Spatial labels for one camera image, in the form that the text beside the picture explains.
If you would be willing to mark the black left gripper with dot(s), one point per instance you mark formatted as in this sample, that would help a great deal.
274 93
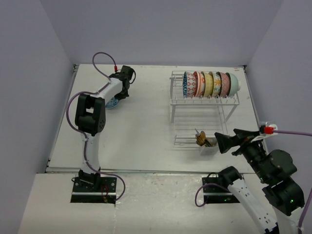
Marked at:
120 96

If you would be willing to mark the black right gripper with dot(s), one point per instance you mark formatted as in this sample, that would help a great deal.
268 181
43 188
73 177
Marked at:
243 137

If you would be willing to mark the white bowl orange floral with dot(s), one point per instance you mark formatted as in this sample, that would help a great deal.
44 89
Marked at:
200 84

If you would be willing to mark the white bowl yellow dots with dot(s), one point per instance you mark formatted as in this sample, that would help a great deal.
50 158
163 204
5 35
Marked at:
209 84

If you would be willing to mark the red geometric pattern bowl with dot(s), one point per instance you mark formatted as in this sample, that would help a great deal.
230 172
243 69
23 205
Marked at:
225 84

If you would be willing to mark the white bowl pink diamond pattern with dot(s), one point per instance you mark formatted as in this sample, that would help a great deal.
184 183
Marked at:
188 85

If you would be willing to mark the white bowl blue floral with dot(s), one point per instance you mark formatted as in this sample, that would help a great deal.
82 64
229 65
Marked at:
112 103

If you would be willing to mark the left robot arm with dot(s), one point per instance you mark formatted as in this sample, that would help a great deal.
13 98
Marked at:
90 120

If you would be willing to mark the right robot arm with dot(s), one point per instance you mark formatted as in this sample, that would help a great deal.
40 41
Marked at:
275 170

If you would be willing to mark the silver cutlery holder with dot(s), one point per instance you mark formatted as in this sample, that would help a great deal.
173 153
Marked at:
211 150

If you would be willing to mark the light green grid bowl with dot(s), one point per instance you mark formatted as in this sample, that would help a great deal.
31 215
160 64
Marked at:
235 84

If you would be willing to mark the white wire dish rack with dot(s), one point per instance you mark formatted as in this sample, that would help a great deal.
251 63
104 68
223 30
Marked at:
192 115

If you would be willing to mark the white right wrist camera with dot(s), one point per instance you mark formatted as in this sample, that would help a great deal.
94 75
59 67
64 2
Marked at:
266 130

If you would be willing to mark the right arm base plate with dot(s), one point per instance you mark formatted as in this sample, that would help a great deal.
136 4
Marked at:
216 195

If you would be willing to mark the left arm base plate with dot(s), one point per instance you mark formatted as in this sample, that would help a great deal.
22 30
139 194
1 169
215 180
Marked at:
103 191

